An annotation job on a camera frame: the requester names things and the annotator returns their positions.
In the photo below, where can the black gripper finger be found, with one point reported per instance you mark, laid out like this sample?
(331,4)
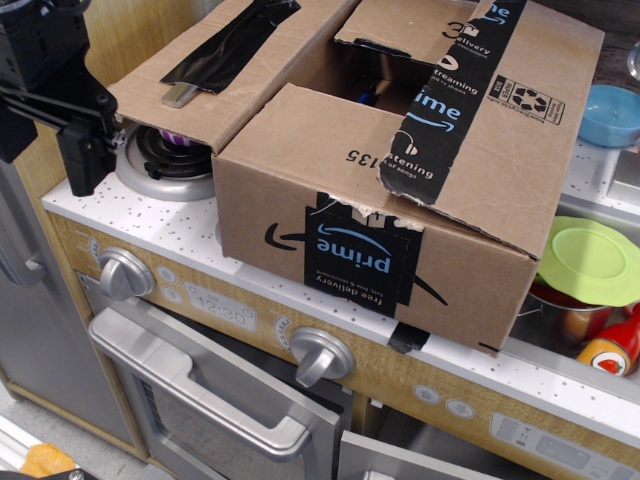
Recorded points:
(87,157)

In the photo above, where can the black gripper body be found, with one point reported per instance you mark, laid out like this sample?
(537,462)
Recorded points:
(44,77)

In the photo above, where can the large cardboard Amazon box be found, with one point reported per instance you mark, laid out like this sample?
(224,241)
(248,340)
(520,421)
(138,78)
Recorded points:
(407,156)

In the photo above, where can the silver toy stove burner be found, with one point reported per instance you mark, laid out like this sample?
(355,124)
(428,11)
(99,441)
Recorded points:
(152,167)

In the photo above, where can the purple striped cupcake cup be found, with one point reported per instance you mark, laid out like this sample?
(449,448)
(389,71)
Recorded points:
(176,139)

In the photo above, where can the left silver stove knob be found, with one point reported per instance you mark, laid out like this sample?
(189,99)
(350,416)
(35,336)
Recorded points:
(124,275)

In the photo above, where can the silver stove knob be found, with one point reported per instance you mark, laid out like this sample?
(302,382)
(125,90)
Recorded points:
(320,356)
(124,275)

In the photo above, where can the silver toy fridge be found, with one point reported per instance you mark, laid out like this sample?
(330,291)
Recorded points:
(46,354)

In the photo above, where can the silver oven door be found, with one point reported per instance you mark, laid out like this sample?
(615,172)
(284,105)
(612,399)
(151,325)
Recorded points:
(215,409)

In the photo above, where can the right silver stove knob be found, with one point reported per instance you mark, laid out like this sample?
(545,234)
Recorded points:
(320,356)

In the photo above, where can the orange object bottom left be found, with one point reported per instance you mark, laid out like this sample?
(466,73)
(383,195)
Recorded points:
(46,459)

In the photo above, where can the silver dishwasher door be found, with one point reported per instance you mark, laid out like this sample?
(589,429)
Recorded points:
(406,450)

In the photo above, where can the silver metal pot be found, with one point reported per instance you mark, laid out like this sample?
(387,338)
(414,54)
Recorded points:
(557,322)

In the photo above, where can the green plastic lid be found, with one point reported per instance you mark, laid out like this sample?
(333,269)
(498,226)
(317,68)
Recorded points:
(590,262)

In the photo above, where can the blue bowl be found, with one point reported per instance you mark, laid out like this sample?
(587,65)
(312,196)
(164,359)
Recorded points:
(611,117)

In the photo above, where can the red toy ketchup bottle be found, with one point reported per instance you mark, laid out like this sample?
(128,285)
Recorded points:
(616,348)

